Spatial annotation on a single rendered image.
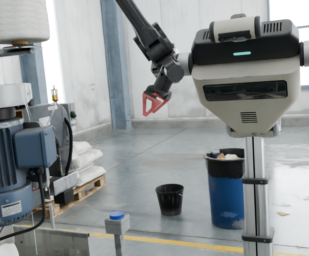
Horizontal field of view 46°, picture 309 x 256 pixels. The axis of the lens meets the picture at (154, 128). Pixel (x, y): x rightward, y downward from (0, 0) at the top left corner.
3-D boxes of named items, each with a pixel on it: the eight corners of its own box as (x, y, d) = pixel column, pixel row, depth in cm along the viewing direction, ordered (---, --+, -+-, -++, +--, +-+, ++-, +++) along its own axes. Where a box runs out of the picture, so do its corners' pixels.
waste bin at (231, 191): (262, 212, 359) (260, 147, 350) (255, 234, 312) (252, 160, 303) (213, 209, 378) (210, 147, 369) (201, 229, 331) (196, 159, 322)
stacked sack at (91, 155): (106, 157, 493) (105, 147, 491) (77, 171, 431) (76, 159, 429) (78, 157, 510) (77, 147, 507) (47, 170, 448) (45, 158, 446)
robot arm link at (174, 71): (166, 36, 123) (145, 51, 124) (171, 40, 112) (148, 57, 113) (185, 65, 127) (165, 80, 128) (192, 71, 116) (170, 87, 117)
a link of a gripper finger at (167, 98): (140, 109, 130) (151, 86, 127) (146, 107, 137) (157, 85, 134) (157, 118, 129) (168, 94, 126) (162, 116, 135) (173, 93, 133)
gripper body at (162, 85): (145, 90, 123) (155, 70, 121) (154, 88, 133) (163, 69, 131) (162, 99, 122) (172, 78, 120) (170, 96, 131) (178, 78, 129)
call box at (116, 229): (130, 227, 156) (129, 214, 155) (122, 235, 149) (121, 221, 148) (114, 225, 159) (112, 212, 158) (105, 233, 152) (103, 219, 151)
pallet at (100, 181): (105, 185, 496) (104, 174, 494) (52, 219, 385) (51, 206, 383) (55, 183, 524) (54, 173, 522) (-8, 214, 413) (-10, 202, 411)
